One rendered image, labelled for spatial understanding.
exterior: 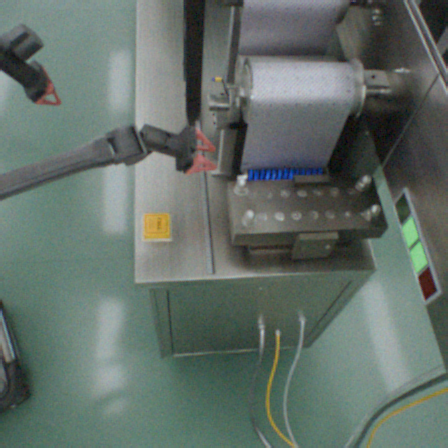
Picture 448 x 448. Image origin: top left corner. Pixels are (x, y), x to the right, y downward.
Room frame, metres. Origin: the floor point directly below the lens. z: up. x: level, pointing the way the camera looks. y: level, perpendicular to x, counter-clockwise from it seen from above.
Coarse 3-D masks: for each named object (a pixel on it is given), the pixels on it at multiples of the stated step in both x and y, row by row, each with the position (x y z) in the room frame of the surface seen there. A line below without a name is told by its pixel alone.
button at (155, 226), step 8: (144, 216) 0.63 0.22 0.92; (152, 216) 0.64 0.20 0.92; (160, 216) 0.64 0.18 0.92; (168, 216) 0.65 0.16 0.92; (144, 224) 0.61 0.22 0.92; (152, 224) 0.61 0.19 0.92; (160, 224) 0.62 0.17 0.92; (168, 224) 0.62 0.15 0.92; (144, 232) 0.58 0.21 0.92; (152, 232) 0.59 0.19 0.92; (160, 232) 0.59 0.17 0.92; (168, 232) 0.60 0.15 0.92
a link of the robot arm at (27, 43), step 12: (24, 24) 0.92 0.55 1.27; (0, 36) 0.89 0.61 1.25; (12, 36) 0.88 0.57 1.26; (24, 36) 0.88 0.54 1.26; (36, 36) 0.92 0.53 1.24; (0, 48) 0.85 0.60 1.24; (12, 48) 0.86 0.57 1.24; (24, 48) 0.87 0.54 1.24; (36, 48) 0.88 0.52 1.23; (0, 60) 0.82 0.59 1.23
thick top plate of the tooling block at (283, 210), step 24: (264, 192) 0.70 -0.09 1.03; (288, 192) 0.71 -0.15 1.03; (312, 192) 0.72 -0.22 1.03; (336, 192) 0.73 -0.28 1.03; (360, 192) 0.74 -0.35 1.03; (240, 216) 0.61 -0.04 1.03; (264, 216) 0.63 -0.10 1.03; (288, 216) 0.63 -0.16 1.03; (312, 216) 0.65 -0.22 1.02; (336, 216) 0.66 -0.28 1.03; (360, 216) 0.67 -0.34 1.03; (384, 216) 0.68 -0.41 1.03; (240, 240) 0.56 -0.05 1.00; (264, 240) 0.58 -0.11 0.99; (288, 240) 0.59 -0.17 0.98
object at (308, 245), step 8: (336, 232) 0.61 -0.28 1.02; (296, 240) 0.59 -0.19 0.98; (304, 240) 0.58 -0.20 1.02; (312, 240) 0.58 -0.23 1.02; (320, 240) 0.59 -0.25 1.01; (328, 240) 0.59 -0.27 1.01; (336, 240) 0.60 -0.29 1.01; (296, 248) 0.58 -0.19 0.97; (304, 248) 0.58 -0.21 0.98; (312, 248) 0.59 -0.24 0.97; (320, 248) 0.59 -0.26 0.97; (328, 248) 0.59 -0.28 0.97; (296, 256) 0.58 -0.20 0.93; (304, 256) 0.58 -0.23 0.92; (312, 256) 0.59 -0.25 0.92; (320, 256) 0.59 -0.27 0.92
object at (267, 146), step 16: (256, 128) 0.76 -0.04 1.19; (272, 128) 0.77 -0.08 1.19; (288, 128) 0.78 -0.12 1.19; (304, 128) 0.79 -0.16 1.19; (320, 128) 0.80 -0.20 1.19; (336, 128) 0.81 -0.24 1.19; (256, 144) 0.77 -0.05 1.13; (272, 144) 0.78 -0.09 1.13; (288, 144) 0.78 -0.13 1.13; (304, 144) 0.79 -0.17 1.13; (320, 144) 0.80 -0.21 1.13; (256, 160) 0.77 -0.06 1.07; (272, 160) 0.78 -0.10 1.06; (288, 160) 0.79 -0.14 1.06; (304, 160) 0.80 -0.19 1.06; (320, 160) 0.81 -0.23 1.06
